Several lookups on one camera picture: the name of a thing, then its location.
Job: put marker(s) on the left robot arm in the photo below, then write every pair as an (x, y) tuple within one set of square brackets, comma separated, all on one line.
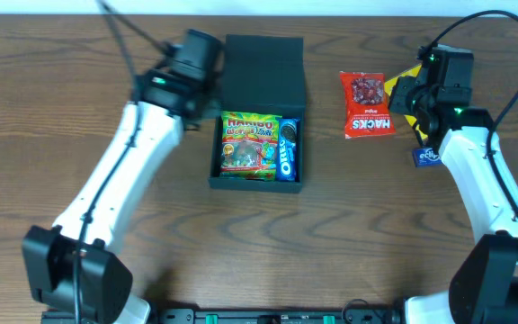
[(73, 266)]

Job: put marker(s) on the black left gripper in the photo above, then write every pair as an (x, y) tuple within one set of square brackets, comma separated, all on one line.
[(211, 108)]

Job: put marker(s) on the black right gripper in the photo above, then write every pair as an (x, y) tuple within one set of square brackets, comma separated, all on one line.
[(401, 94)]

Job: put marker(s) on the yellow Hacks candy bag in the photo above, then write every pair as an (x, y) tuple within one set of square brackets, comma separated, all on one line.
[(410, 118)]

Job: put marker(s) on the blue Eclipse mints tin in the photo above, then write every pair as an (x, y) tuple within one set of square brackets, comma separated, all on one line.
[(425, 157)]

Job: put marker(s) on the red Hacks candy bag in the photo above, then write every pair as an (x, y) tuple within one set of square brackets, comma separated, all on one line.
[(366, 105)]

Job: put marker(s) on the dark green gift box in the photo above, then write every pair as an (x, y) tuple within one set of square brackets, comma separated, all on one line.
[(265, 75)]

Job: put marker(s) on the black mounting rail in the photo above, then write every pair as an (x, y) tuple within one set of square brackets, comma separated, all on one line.
[(353, 316)]

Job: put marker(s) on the blue Oreo cookie pack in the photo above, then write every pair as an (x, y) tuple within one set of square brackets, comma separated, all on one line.
[(287, 149)]

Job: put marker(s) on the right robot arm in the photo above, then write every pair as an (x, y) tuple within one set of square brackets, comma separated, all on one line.
[(485, 288)]

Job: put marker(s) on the green Haribo worms bag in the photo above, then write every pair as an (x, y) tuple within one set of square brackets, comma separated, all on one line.
[(249, 145)]

